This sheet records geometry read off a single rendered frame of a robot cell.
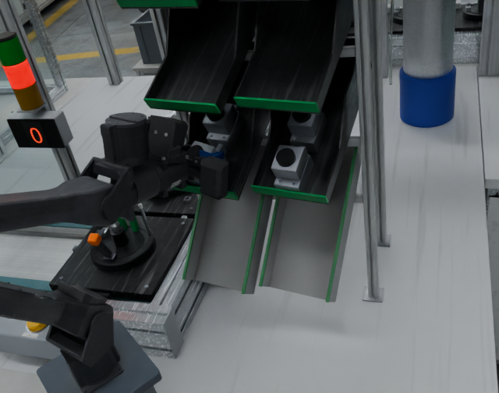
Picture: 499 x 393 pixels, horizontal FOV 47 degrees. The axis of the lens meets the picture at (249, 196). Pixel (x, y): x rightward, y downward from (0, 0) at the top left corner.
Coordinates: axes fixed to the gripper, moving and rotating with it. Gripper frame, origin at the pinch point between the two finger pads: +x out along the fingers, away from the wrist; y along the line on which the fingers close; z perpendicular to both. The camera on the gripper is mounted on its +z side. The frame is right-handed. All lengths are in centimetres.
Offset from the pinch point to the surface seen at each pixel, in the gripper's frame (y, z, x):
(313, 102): -19.9, 13.4, 0.5
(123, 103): 101, -29, 76
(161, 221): 23.9, -27.5, 15.6
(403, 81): 0, -4, 90
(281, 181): -13.9, -1.6, 3.6
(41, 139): 46.4, -9.5, 2.4
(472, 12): -1, 10, 147
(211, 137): 1.7, 1.4, 5.4
